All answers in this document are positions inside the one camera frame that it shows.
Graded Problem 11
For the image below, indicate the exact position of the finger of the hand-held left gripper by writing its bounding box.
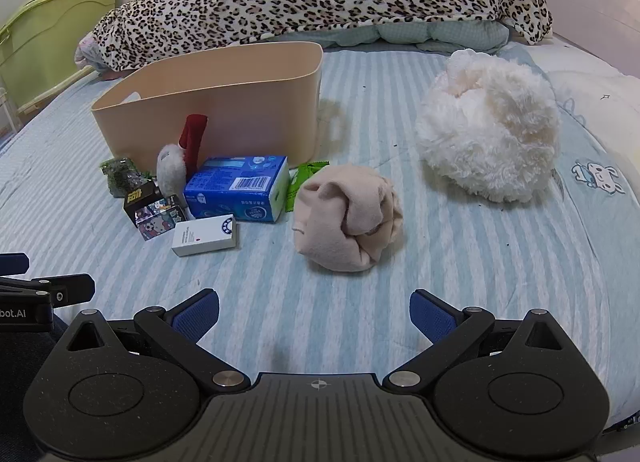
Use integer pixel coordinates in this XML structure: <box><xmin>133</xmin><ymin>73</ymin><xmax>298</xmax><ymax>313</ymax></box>
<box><xmin>0</xmin><ymin>273</ymin><xmax>96</xmax><ymax>305</ymax></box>
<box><xmin>0</xmin><ymin>252</ymin><xmax>31</xmax><ymax>276</ymax></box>

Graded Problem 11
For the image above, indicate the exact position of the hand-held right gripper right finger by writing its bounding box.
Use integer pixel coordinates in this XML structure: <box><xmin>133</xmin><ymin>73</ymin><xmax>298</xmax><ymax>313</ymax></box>
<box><xmin>382</xmin><ymin>288</ymin><xmax>572</xmax><ymax>389</ymax></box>

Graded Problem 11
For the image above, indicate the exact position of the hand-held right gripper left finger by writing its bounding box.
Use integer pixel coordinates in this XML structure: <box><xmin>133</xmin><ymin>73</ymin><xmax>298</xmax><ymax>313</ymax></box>
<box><xmin>60</xmin><ymin>288</ymin><xmax>251</xmax><ymax>390</ymax></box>

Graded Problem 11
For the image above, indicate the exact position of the blue striped bed sheet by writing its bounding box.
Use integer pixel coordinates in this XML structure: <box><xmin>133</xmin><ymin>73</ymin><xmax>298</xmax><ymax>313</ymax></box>
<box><xmin>0</xmin><ymin>36</ymin><xmax>640</xmax><ymax>443</ymax></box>

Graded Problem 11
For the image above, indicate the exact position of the small white box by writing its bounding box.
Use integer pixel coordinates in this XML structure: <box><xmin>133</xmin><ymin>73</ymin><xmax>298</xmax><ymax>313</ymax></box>
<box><xmin>171</xmin><ymin>214</ymin><xmax>238</xmax><ymax>258</ymax></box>

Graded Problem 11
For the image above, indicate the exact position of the black cartoon print box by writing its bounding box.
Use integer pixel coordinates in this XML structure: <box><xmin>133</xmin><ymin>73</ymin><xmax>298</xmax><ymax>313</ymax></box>
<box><xmin>122</xmin><ymin>185</ymin><xmax>194</xmax><ymax>242</ymax></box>

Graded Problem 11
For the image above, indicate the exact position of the dark green snack packet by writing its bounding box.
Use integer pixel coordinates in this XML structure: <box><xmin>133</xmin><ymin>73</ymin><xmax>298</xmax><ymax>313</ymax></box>
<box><xmin>99</xmin><ymin>156</ymin><xmax>151</xmax><ymax>199</ymax></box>

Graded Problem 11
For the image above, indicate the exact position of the beige rolled cloth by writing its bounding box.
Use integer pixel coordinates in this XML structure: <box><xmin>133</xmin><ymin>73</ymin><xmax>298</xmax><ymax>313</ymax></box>
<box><xmin>292</xmin><ymin>165</ymin><xmax>405</xmax><ymax>273</ymax></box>

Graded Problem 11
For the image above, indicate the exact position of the blue tissue pack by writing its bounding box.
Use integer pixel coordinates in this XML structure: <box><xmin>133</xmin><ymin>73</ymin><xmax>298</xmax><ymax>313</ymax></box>
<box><xmin>183</xmin><ymin>155</ymin><xmax>290</xmax><ymax>224</ymax></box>

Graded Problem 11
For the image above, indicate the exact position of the red white plush toy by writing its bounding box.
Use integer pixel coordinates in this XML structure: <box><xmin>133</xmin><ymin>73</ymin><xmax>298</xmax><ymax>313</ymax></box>
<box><xmin>156</xmin><ymin>114</ymin><xmax>210</xmax><ymax>198</ymax></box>

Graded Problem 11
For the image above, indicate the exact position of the light green snack packet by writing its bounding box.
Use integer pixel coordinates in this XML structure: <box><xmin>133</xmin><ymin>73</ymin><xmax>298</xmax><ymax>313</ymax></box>
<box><xmin>283</xmin><ymin>162</ymin><xmax>331</xmax><ymax>214</ymax></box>

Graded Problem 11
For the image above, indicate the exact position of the white fluffy plush hat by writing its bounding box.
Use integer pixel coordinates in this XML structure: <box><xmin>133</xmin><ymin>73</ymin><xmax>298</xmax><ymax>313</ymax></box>
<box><xmin>414</xmin><ymin>48</ymin><xmax>562</xmax><ymax>205</ymax></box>

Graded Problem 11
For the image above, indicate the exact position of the beige plastic storage bin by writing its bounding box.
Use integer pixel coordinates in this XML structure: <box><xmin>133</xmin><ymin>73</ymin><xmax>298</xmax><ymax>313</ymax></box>
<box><xmin>90</xmin><ymin>41</ymin><xmax>325</xmax><ymax>177</ymax></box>

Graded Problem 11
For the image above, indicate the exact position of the pink cloth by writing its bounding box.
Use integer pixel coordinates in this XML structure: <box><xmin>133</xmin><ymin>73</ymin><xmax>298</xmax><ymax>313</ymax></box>
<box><xmin>74</xmin><ymin>36</ymin><xmax>109</xmax><ymax>80</ymax></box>

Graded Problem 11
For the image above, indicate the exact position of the green plastic storage cabinet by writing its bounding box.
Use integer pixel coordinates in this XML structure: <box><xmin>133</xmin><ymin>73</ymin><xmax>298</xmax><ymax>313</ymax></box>
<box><xmin>0</xmin><ymin>0</ymin><xmax>119</xmax><ymax>115</ymax></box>

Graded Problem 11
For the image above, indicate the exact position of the cartoon print quilt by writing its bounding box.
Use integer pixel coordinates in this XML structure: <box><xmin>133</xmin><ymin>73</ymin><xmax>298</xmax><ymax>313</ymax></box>
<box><xmin>510</xmin><ymin>39</ymin><xmax>640</xmax><ymax>433</ymax></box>

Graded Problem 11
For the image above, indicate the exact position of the teal checked quilt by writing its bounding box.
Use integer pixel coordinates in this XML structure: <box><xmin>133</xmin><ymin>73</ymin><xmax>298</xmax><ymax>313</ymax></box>
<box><xmin>272</xmin><ymin>19</ymin><xmax>512</xmax><ymax>54</ymax></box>

